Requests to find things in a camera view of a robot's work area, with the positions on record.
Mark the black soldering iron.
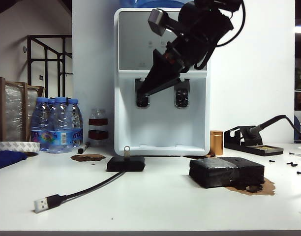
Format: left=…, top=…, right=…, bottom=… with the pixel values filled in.
left=246, top=114, right=301, bottom=142

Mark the blue water jug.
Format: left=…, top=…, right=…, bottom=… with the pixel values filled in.
left=120, top=0, right=190, bottom=8

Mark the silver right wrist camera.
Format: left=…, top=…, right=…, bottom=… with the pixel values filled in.
left=147, top=8, right=169, bottom=35

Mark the black marker pen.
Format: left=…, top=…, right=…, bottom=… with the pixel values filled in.
left=77, top=142, right=90, bottom=154

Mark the white tape roll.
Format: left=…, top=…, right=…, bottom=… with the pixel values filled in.
left=0, top=141, right=40, bottom=153

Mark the black USB hub with cable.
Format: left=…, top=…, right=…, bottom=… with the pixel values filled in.
left=33, top=156, right=146, bottom=213

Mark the gold metal cylinder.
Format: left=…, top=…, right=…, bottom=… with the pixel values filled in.
left=210, top=130, right=224, bottom=156

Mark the white water dispenser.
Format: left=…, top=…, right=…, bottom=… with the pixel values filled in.
left=113, top=7, right=211, bottom=157

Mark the clear water bottle with barcode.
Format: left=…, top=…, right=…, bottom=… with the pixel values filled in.
left=49, top=96, right=73, bottom=153

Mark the wooden frame with plastic wrap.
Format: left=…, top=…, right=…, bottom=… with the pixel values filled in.
left=0, top=76, right=46, bottom=143

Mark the clear bottle with red bands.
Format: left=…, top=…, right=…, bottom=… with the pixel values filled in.
left=88, top=108, right=109, bottom=148

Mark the black metal stair railing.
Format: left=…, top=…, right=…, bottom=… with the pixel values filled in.
left=27, top=34, right=74, bottom=99

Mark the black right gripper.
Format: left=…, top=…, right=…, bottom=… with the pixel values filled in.
left=137, top=36, right=194, bottom=98

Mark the brown patch with black crumbs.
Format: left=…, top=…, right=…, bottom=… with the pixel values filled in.
left=71, top=152, right=105, bottom=162

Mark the large brown patch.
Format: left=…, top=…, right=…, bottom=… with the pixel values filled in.
left=224, top=178, right=276, bottom=197

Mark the black soldering iron stand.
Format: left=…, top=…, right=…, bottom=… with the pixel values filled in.
left=224, top=125, right=284, bottom=157

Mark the black taped box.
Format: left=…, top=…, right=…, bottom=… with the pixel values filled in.
left=188, top=156, right=266, bottom=189

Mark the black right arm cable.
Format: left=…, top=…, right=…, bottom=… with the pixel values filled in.
left=193, top=0, right=246, bottom=71

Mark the blue cloth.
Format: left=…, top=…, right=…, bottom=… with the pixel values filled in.
left=0, top=150, right=28, bottom=173

